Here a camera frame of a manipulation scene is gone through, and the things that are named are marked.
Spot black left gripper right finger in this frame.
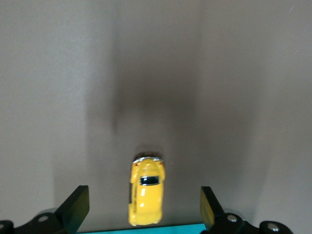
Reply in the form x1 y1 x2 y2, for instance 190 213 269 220
199 186 260 234

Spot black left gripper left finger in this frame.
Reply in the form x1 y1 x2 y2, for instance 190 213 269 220
14 185 90 234

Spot yellow beetle toy car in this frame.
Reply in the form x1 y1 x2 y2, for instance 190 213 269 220
128 156 167 227

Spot teal plastic bin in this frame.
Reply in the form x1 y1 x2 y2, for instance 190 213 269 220
78 223 208 234

